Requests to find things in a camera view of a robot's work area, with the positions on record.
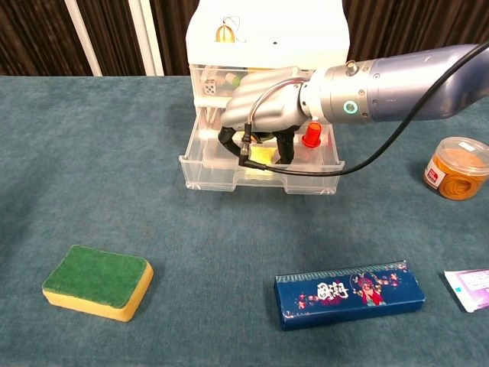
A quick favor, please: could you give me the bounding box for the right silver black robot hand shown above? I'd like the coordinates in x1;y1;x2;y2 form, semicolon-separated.
217;65;310;165

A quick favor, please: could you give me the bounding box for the clear drawer with duck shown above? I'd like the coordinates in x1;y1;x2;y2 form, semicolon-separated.
178;109;345;195

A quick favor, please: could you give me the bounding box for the white plastic drawer cabinet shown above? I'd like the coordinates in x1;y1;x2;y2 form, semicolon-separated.
186;0;351;115

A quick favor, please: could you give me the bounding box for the clear drawer with dice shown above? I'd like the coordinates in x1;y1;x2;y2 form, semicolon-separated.
189;63;318;108

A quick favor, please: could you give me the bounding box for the small red cone toy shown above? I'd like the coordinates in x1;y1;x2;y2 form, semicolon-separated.
301;122;324;148

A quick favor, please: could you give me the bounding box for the teal table cloth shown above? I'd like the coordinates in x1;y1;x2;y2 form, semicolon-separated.
0;74;489;367

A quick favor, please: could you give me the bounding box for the clear jar of rubber bands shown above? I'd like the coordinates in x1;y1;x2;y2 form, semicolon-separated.
422;136;489;201

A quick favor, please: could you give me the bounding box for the dark blue printed box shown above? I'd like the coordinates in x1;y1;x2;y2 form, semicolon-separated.
274;259;426;332

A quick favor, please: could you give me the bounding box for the dark brown pleated curtain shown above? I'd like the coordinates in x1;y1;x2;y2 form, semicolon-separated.
0;0;489;81

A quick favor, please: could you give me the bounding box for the green and yellow sponge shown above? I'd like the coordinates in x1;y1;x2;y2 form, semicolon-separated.
41;245;154;323

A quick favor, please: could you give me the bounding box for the purple white toothpaste tube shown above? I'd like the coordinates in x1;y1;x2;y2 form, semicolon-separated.
443;268;489;313

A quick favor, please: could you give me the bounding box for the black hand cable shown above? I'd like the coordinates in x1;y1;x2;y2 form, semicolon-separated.
237;42;489;177

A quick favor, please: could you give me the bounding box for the gold bell keychain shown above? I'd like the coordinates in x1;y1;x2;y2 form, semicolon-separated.
213;15;248;43

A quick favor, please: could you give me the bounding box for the white partition post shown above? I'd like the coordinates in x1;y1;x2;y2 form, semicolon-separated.
64;0;103;76
128;0;165;76

